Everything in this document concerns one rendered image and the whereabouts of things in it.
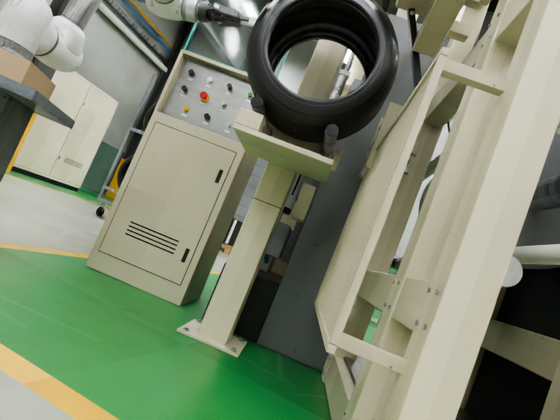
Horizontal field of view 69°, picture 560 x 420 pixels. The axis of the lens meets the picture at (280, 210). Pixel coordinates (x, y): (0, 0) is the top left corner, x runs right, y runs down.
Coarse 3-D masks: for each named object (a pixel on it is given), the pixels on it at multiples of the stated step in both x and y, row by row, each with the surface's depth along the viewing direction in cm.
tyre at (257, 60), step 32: (288, 0) 146; (320, 0) 159; (352, 0) 145; (256, 32) 146; (288, 32) 172; (320, 32) 172; (352, 32) 170; (384, 32) 143; (256, 64) 145; (384, 64) 142; (288, 96) 142; (352, 96) 141; (384, 96) 145; (288, 128) 154; (320, 128) 146; (352, 128) 153
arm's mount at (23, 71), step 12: (0, 48) 148; (0, 60) 148; (12, 60) 149; (24, 60) 150; (0, 72) 148; (12, 72) 149; (24, 72) 150; (36, 72) 157; (24, 84) 152; (36, 84) 161; (48, 84) 171; (48, 96) 176
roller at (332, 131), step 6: (330, 126) 140; (336, 126) 140; (330, 132) 140; (336, 132) 139; (324, 138) 148; (330, 138) 142; (336, 138) 146; (324, 144) 153; (330, 144) 149; (324, 150) 160; (330, 150) 158; (324, 156) 168; (330, 156) 168
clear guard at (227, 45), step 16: (208, 0) 230; (224, 0) 230; (240, 0) 229; (256, 0) 228; (272, 0) 228; (256, 16) 227; (192, 32) 228; (208, 32) 228; (224, 32) 227; (240, 32) 227; (192, 48) 227; (208, 48) 227; (224, 48) 226; (240, 48) 226; (224, 64) 224; (240, 64) 224
